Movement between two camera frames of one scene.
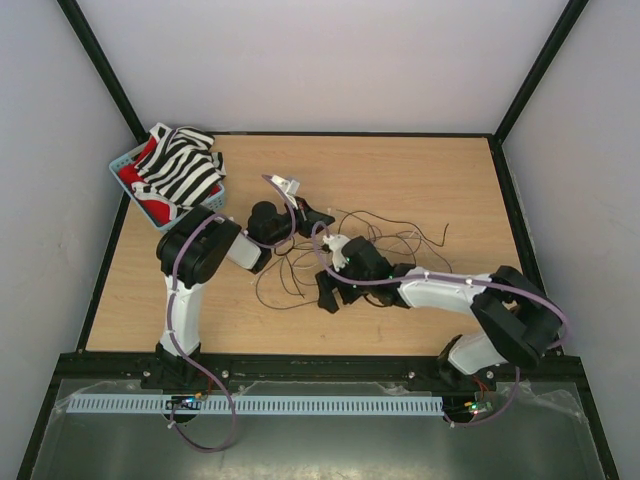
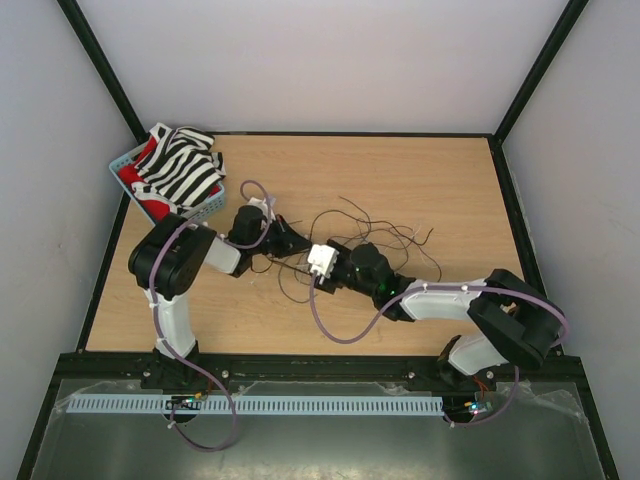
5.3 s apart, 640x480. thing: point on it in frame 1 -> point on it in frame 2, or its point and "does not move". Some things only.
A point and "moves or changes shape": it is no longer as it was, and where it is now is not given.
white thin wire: x=306 y=249 moves or changes shape
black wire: x=279 y=284 moves or changes shape
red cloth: x=153 y=210 does not move
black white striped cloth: x=181 y=166 does not move
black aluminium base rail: x=306 y=366 does not move
